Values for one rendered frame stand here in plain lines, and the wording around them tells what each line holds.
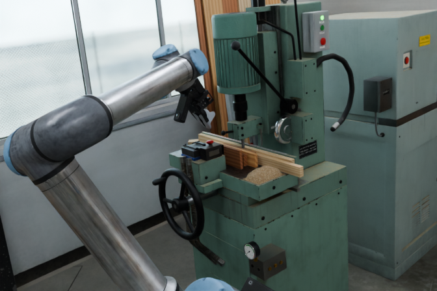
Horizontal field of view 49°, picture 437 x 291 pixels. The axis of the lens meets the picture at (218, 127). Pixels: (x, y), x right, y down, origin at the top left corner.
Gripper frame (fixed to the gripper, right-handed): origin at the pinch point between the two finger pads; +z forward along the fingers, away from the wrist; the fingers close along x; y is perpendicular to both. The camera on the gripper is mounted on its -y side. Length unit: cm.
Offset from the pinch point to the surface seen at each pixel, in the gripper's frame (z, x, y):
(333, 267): 88, -22, 5
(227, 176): 16.8, -9.0, -8.2
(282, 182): 24.7, -26.4, 1.5
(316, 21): -8, -17, 58
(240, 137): 12.7, -3.5, 8.4
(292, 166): 21.0, -28.7, 7.4
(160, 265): 104, 89, -37
